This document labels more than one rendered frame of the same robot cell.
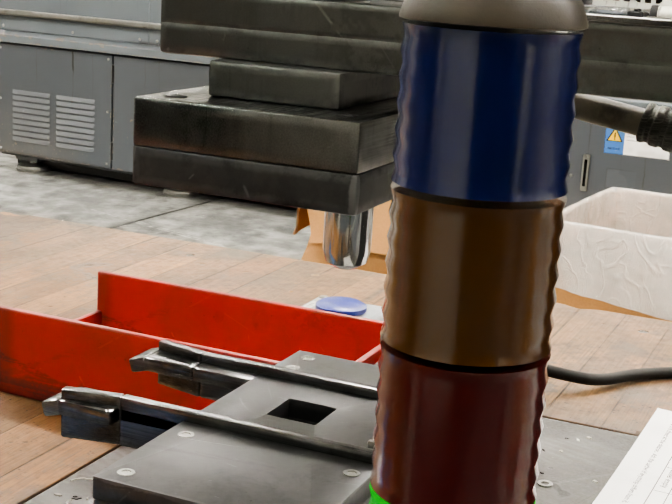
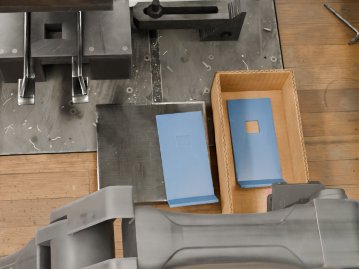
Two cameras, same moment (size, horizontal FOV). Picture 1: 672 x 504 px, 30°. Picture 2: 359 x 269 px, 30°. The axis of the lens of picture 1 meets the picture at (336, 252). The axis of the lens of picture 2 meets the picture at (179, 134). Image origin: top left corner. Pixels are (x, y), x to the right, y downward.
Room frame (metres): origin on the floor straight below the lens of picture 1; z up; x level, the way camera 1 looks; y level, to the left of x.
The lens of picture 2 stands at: (0.70, 0.52, 1.87)
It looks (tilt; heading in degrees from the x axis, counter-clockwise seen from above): 68 degrees down; 232
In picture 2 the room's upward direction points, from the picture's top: 12 degrees clockwise
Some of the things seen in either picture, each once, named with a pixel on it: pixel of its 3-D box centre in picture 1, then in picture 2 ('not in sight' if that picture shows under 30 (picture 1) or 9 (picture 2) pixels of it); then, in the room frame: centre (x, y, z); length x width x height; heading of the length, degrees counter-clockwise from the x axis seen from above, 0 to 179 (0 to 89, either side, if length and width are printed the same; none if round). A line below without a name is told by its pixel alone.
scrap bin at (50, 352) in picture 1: (205, 358); not in sight; (0.80, 0.08, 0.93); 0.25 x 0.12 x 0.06; 67
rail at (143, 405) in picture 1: (244, 447); (79, 39); (0.54, 0.04, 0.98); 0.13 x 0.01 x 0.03; 67
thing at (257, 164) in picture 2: not in sight; (256, 141); (0.36, 0.28, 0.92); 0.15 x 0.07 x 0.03; 68
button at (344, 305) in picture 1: (340, 313); not in sight; (0.94, -0.01, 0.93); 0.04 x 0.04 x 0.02
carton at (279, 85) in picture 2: not in sight; (262, 156); (0.37, 0.31, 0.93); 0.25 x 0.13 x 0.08; 67
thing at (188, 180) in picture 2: not in sight; (186, 157); (0.47, 0.26, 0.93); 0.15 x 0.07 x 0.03; 71
